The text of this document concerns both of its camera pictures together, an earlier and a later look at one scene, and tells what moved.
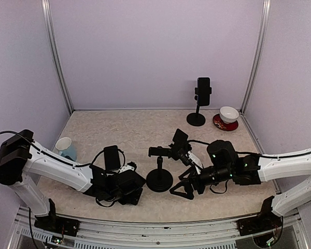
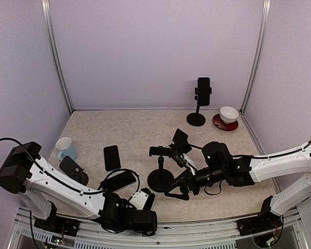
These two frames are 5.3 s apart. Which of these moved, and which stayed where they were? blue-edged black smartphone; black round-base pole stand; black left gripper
Moved: black left gripper
Stayed: black round-base pole stand; blue-edged black smartphone
